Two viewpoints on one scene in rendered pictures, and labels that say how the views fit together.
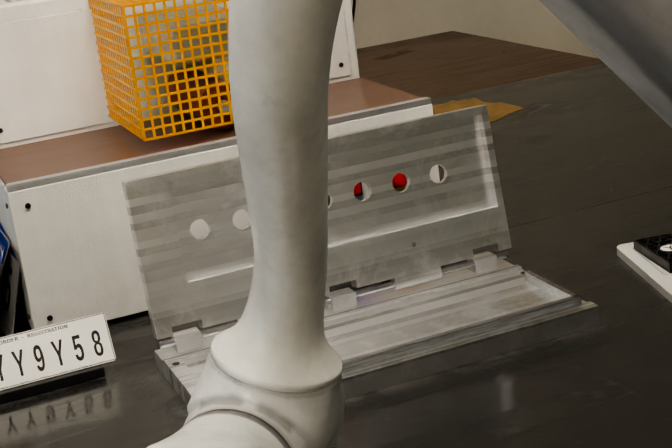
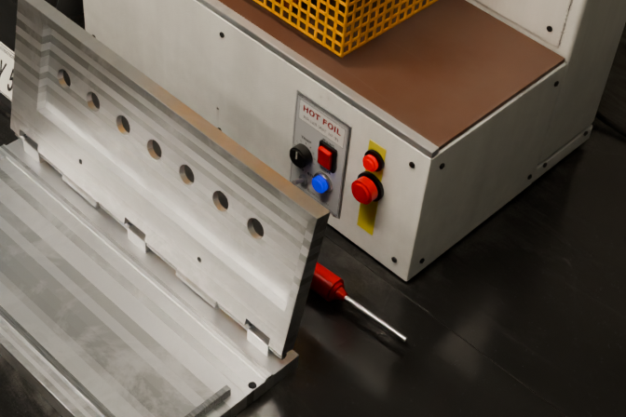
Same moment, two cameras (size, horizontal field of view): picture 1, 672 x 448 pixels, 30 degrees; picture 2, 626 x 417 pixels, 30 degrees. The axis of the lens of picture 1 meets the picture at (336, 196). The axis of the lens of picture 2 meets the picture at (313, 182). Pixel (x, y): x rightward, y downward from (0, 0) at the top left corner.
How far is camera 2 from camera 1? 142 cm
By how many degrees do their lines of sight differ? 58
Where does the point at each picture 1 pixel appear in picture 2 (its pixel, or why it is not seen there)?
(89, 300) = (118, 49)
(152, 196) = (31, 22)
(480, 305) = (145, 362)
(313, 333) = not seen: outside the picture
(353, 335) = (61, 270)
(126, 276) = (143, 56)
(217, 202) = (80, 71)
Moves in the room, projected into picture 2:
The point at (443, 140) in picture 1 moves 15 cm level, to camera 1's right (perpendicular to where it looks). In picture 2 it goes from (272, 206) to (344, 325)
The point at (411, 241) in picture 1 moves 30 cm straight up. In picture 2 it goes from (198, 255) to (201, 10)
